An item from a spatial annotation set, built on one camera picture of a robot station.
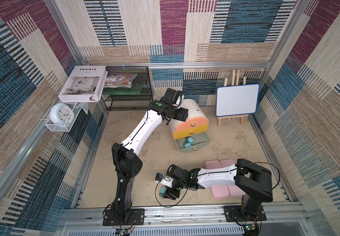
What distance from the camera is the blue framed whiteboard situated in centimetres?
101

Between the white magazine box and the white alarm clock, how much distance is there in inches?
2.1

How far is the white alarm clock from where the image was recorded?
63 cm

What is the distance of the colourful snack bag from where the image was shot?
828 mm
